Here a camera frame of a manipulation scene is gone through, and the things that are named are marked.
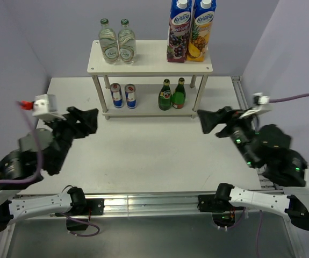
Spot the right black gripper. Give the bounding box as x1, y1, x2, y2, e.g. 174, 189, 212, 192
195, 104, 256, 167

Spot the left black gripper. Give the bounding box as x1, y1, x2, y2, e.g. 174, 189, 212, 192
46, 106, 100, 171

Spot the dark green gold-cap bottle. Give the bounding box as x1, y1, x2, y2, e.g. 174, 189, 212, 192
171, 77, 186, 109

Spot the silver blue can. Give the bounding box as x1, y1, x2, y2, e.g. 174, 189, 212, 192
110, 83, 124, 108
125, 84, 137, 109

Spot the green Perrier labelled bottle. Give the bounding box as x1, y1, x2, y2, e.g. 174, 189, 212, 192
158, 79, 171, 111

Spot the clear bottle green cap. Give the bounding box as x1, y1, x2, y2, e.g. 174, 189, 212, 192
118, 19, 136, 64
98, 18, 119, 63

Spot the clear bottle green cap front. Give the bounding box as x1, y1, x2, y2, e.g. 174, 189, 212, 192
118, 19, 136, 64

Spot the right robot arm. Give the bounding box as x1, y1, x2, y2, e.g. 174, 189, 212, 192
197, 106, 309, 231

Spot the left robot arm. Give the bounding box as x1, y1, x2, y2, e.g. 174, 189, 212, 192
0, 106, 99, 232

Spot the beige two-tier shelf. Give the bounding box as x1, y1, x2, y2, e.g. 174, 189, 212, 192
87, 40, 213, 119

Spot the pineapple juice carton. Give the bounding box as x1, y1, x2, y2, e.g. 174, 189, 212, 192
186, 0, 217, 62

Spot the red grape juice carton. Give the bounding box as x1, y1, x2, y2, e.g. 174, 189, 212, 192
167, 0, 192, 63

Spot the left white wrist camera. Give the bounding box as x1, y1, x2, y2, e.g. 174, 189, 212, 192
18, 94, 65, 122

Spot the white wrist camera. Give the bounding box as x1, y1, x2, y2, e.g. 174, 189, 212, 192
18, 94, 65, 122
239, 92, 272, 119

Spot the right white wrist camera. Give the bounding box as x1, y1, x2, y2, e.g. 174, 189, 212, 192
239, 92, 272, 119

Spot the aluminium rail frame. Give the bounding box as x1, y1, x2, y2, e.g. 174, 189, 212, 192
0, 76, 305, 258

